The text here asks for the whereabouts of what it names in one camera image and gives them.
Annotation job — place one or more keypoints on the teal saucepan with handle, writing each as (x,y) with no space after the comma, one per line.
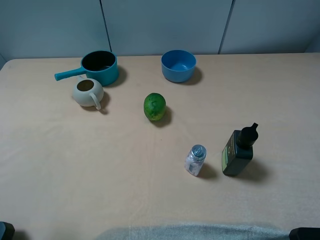
(100,65)

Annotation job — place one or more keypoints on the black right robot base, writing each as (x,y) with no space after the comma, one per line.
(305,233)

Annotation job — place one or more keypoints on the dark green pump bottle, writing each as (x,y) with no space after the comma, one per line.
(238,152)

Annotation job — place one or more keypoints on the green lime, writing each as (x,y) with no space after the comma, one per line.
(154,106)

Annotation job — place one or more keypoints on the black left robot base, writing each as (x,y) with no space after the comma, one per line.
(7,231)

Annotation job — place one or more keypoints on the blue plastic bowl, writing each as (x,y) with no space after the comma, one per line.
(178,66)

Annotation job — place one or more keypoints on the clear shaker with metal cap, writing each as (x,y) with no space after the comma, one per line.
(195,159)

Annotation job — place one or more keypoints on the grey cloth at table edge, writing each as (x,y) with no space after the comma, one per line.
(196,231)

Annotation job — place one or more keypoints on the beige ceramic teapot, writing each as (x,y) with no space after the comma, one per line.
(88,92)

